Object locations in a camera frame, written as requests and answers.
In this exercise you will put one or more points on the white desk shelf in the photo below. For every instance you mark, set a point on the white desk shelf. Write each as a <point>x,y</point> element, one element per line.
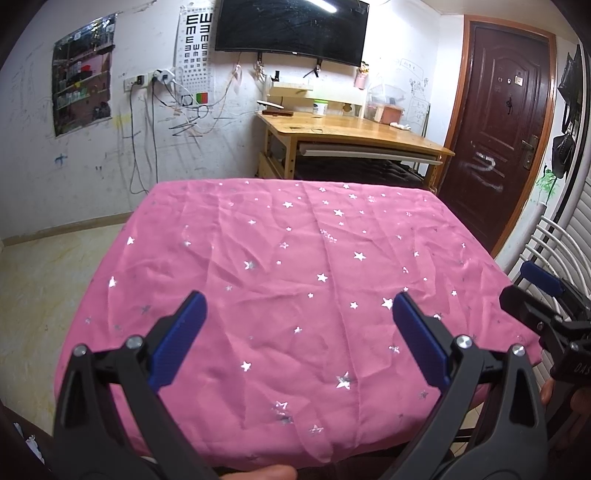
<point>295,87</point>

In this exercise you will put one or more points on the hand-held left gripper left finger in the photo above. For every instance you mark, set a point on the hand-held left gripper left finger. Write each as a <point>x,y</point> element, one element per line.
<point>180,341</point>

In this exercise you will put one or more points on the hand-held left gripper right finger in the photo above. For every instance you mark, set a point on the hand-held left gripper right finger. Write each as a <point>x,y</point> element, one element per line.
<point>418,341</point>

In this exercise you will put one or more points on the small black tripod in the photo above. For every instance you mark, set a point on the small black tripod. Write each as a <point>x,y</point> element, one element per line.
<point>316,71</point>

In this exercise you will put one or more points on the black wall television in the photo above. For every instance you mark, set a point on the black wall television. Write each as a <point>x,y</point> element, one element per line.
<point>295,27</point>

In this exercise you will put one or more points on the eye chart poster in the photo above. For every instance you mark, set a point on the eye chart poster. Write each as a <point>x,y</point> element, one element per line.
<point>194,50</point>

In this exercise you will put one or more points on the pink star tablecloth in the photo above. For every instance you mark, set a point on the pink star tablecloth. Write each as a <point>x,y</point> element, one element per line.
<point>286,286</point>

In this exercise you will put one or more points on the brown door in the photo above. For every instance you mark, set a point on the brown door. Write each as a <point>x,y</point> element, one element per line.
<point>503,124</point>

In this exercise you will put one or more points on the person's left hand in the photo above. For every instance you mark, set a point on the person's left hand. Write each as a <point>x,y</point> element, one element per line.
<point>263,473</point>

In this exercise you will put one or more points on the white metal chair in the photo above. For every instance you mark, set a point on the white metal chair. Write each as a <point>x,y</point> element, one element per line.
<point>549,249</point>

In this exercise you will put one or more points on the white slatted shutter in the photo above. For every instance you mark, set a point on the white slatted shutter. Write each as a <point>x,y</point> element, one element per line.
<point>579,221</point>

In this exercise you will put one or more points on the white jar green lid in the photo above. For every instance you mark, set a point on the white jar green lid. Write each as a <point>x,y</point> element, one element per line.
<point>319,109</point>

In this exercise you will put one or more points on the wall poster of shelves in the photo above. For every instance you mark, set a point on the wall poster of shelves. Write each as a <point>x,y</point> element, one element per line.
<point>83,76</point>

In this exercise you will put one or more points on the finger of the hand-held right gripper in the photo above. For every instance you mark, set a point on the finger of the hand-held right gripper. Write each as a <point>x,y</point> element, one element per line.
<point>521,304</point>
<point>540,279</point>

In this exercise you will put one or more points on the small white object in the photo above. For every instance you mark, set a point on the small white object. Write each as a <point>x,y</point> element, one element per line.
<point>399,125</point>

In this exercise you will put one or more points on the brown flat case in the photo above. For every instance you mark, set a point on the brown flat case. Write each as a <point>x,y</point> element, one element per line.
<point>277,112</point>

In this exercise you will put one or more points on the black hanging bag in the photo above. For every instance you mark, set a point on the black hanging bag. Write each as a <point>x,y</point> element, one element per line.
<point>570,83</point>
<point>563,150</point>

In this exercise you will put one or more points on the wall outlet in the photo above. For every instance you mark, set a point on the wall outlet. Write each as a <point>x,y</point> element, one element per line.
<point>136,82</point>

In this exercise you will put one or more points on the white power strip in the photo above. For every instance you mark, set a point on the white power strip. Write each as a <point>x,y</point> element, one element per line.
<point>164,76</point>

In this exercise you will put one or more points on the wooden desk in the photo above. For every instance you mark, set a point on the wooden desk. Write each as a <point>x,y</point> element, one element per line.
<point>355,131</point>

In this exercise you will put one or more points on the person's right hand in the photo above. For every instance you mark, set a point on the person's right hand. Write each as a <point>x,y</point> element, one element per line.
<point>581,402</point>

